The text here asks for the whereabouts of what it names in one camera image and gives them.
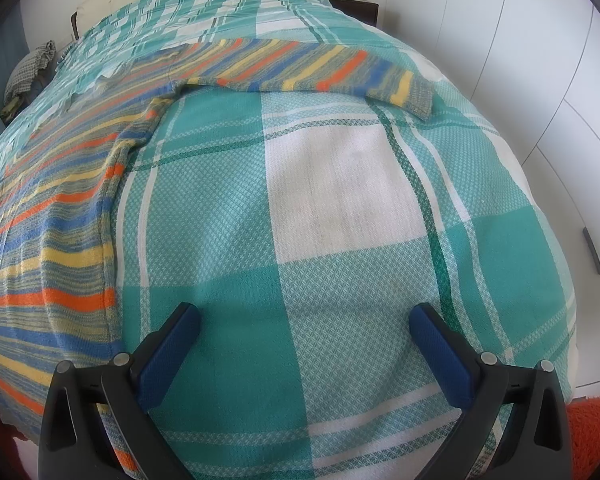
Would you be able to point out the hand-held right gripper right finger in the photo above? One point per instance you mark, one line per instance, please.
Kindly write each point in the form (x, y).
(440, 360)

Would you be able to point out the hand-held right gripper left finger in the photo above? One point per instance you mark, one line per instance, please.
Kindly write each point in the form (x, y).
(172, 355)

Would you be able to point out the striped knit sweater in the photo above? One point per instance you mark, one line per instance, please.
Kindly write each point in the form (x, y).
(55, 210)

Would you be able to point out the orange shaggy rug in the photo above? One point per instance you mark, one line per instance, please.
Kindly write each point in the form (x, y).
(595, 435)

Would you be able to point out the teal plaid bedspread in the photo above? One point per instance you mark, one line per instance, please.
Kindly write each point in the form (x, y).
(330, 185)

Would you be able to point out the white wardrobe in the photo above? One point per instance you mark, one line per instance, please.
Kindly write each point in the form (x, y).
(530, 60)

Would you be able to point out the checked folded cloth pile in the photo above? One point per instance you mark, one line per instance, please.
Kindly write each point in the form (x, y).
(30, 67)

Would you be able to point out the blue curtain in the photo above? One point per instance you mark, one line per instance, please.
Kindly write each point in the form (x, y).
(12, 40)

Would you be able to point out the dark wooden nightstand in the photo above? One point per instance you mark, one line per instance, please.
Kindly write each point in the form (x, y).
(360, 10)

